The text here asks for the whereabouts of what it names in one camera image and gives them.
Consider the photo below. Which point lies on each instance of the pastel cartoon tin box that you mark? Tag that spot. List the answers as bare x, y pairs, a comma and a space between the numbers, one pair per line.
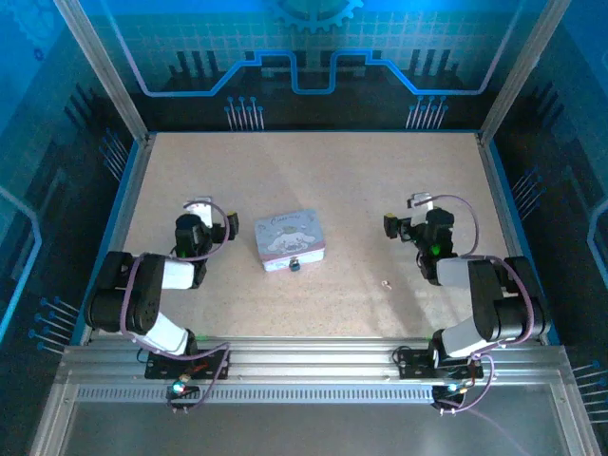
290, 237

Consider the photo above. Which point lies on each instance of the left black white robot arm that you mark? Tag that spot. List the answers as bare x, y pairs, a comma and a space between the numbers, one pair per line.
147, 294

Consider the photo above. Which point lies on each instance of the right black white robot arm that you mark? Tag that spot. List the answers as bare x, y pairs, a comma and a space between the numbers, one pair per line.
484, 304

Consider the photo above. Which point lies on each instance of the left controller board with LED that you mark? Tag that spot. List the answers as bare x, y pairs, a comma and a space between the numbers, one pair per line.
180, 388

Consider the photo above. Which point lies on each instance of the controller board with led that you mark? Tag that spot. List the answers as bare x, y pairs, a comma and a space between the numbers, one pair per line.
180, 388
451, 388

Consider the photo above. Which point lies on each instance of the right controller board with LED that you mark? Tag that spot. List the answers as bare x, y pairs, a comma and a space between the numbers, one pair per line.
451, 388

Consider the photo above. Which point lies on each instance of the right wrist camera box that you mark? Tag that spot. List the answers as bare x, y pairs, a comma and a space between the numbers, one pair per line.
421, 205

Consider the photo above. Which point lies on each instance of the left aluminium side rail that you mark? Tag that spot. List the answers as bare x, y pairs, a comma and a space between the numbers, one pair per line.
128, 214

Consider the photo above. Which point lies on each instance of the aluminium side rail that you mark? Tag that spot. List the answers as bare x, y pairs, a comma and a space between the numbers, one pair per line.
128, 214
499, 199

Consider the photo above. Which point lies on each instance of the right aluminium side rail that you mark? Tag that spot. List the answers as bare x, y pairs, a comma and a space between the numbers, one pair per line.
499, 199

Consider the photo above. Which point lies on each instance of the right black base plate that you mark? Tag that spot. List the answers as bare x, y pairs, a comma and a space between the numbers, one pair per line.
413, 366

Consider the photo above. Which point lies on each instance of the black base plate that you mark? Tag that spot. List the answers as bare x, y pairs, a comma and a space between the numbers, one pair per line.
413, 366
159, 368

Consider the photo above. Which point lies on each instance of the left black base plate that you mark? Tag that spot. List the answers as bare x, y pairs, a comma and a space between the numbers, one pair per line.
159, 368

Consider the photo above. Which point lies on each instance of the aluminium frame rail assembly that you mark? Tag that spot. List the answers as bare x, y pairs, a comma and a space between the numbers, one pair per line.
304, 361

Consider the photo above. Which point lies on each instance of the right aluminium corner post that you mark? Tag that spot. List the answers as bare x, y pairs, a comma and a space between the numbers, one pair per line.
522, 66

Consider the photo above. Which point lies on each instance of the aluminium corner post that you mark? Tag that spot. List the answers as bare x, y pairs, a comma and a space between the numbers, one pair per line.
100, 66
522, 66

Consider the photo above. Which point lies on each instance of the left aluminium corner post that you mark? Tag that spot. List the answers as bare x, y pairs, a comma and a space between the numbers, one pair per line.
100, 66

